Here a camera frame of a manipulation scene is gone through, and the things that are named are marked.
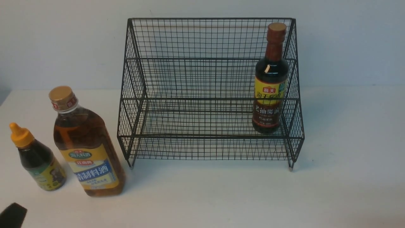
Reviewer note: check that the dark soy sauce bottle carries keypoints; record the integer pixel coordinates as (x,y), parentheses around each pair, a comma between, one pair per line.
(271,74)

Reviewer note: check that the small orange-capped sauce bottle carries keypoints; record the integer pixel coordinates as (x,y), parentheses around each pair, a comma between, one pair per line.
(37,159)

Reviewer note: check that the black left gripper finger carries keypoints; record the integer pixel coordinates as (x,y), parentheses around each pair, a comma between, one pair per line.
(13,216)

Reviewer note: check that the large cooking wine bottle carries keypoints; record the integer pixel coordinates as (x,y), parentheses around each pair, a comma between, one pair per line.
(84,142)

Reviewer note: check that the black wire mesh shelf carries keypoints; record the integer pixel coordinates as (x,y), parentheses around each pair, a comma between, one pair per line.
(187,92)

